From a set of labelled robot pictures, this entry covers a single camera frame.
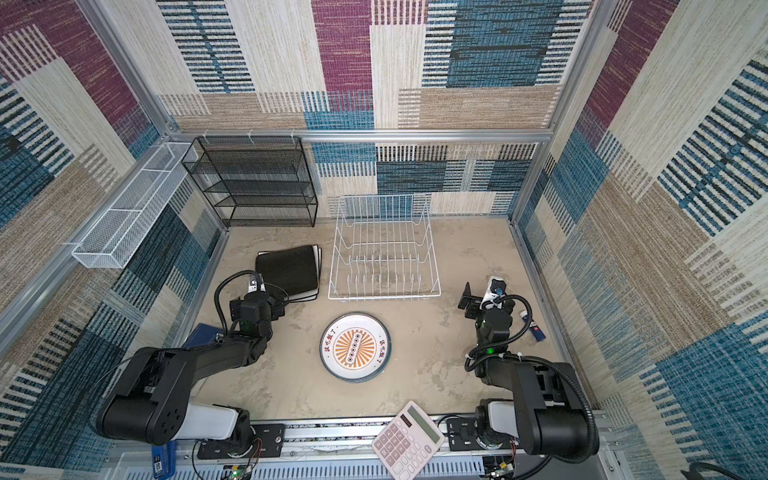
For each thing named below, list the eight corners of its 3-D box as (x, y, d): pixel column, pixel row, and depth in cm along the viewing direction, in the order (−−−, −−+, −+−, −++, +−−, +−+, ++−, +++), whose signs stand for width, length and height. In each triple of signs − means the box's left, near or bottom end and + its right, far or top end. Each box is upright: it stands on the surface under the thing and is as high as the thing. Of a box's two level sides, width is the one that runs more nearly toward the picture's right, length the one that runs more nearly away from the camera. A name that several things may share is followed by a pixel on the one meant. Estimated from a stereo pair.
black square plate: (248, 297, 101) (244, 291, 98) (263, 253, 113) (259, 246, 110) (316, 296, 101) (314, 290, 98) (324, 252, 113) (322, 246, 110)
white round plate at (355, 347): (317, 382, 83) (314, 378, 81) (326, 317, 96) (324, 312, 93) (391, 382, 83) (391, 378, 81) (391, 317, 96) (391, 312, 93)
